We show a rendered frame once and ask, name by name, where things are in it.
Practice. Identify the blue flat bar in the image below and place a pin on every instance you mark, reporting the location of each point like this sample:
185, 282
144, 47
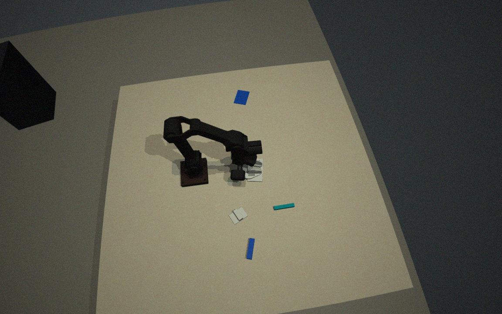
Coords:
250, 248

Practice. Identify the teal flat bar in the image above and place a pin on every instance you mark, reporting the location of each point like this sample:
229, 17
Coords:
291, 205

